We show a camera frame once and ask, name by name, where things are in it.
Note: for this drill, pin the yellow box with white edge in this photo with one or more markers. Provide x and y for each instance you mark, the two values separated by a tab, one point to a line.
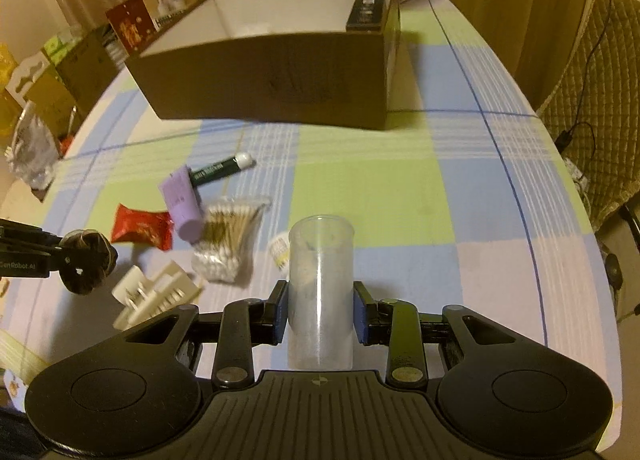
42	89

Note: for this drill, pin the purple cream tube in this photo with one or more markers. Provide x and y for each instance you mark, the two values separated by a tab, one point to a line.
181	205

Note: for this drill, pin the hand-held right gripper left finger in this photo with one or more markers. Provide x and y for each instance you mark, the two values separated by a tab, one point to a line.
281	314

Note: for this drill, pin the chair with quilted cover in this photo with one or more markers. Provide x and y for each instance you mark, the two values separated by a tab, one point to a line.
605	89

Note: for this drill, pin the crumpled plastic bag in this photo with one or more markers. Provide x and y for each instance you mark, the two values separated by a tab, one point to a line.
32	149

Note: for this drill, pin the small green and white pack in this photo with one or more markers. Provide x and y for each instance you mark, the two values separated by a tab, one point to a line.
60	47

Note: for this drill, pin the green pen with white cap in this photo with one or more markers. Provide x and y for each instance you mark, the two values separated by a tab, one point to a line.
217	168

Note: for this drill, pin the plain brown carton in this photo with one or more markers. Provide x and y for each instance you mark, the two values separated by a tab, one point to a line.
87	67

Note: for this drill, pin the clear plastic cup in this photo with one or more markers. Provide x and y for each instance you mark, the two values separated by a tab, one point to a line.
320	285

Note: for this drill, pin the red gift box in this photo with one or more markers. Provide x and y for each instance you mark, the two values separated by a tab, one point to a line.
131	24

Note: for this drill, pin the bag of cotton swabs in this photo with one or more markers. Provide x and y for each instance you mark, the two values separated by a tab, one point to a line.
227	240

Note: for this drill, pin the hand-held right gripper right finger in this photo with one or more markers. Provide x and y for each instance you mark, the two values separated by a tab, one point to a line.
359	314

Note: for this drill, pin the black slim box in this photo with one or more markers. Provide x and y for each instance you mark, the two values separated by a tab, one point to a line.
366	13

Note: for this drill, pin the brown cardboard box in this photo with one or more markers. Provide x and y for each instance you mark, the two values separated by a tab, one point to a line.
270	74

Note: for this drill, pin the red snack packet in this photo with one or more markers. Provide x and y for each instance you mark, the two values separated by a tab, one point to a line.
141	227

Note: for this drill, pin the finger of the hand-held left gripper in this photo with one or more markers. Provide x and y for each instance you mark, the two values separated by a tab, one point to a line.
70	270
30	232

